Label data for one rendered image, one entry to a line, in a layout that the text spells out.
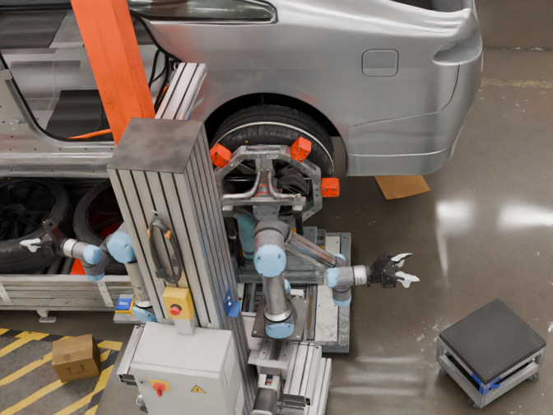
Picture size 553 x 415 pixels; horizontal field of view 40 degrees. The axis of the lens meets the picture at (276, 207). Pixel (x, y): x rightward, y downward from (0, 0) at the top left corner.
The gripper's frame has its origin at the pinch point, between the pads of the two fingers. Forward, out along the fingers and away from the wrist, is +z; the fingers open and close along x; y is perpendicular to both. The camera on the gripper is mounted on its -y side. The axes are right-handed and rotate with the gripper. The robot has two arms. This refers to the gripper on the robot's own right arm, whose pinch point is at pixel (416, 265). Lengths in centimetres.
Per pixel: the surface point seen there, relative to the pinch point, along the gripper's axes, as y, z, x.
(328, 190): 25, -27, -89
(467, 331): 85, 34, -40
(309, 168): 11, -35, -89
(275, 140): -2, -51, -97
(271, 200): 16, -56, -73
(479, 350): 86, 38, -29
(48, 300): 90, -190, -99
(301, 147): -3, -39, -87
